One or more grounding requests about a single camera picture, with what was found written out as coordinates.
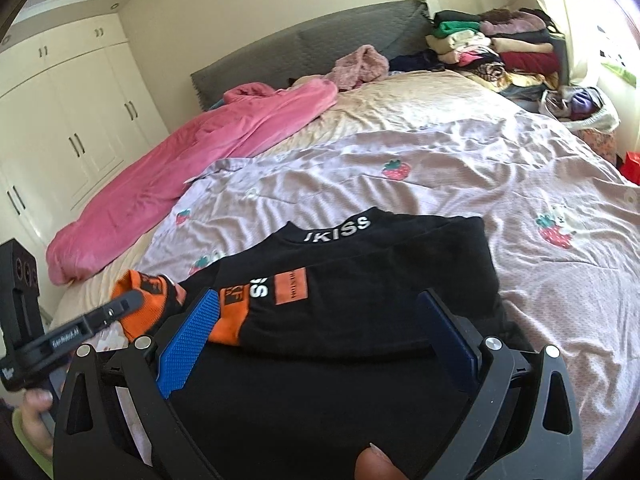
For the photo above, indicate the dark blue right gripper finger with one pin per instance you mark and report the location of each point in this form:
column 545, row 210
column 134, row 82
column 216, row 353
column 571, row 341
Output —
column 454, row 339

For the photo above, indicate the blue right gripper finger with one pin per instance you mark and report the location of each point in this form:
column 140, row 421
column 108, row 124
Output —
column 179, row 355

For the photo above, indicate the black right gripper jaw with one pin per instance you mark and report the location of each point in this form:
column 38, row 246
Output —
column 111, row 312

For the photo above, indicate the black orange sweater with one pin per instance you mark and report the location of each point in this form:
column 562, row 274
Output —
column 318, row 350

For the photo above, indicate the green sleeve forearm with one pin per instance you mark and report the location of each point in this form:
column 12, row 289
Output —
column 43, row 466

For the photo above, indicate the white bag of clothes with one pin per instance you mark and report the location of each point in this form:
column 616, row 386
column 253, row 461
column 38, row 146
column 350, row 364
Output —
column 580, row 108

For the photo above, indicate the pile of folded clothes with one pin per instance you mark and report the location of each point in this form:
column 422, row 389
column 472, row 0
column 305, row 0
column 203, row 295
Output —
column 519, row 54

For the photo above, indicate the left hand red nails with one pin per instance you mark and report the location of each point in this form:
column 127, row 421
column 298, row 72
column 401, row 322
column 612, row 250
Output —
column 37, row 402

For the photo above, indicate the right hand thumb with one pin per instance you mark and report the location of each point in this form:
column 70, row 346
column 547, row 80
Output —
column 373, row 464

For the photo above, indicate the pink quilt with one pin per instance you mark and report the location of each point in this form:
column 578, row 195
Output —
column 254, row 118

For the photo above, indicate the lilac strawberry bed sheet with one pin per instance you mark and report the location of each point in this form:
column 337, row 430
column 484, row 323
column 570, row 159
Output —
column 562, row 227

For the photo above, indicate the cream wardrobe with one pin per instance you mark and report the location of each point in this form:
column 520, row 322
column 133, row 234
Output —
column 75, row 112

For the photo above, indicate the red plastic bag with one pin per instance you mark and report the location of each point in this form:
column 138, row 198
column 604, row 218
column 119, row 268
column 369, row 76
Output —
column 631, row 167

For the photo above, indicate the dark navy garment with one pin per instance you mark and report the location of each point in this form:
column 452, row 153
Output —
column 424, row 60

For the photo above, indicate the pink fuzzy garment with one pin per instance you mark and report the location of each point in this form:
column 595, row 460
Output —
column 359, row 67

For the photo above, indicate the grey padded headboard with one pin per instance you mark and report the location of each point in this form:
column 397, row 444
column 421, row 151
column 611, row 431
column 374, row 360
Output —
column 312, row 47

